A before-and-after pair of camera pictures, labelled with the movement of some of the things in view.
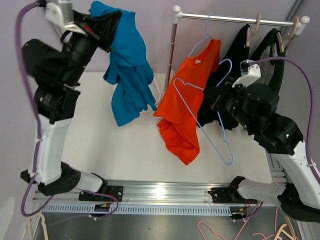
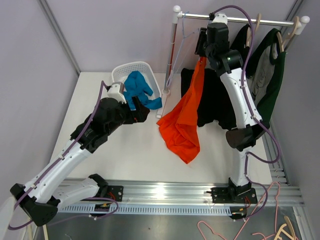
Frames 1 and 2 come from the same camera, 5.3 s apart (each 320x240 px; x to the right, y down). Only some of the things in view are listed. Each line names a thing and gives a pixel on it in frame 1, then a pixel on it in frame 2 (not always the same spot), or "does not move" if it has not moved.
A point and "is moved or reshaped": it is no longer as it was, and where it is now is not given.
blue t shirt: [129, 71] is moved or reshaped
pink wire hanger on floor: [244, 226] does not move
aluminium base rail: [221, 192] does not move
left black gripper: [100, 30] to [139, 115]
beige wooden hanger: [249, 35] does not move
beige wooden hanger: [281, 43] does not move
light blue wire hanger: [174, 80] to [186, 44]
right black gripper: [216, 96] to [202, 38]
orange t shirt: [179, 107] is moved or reshaped
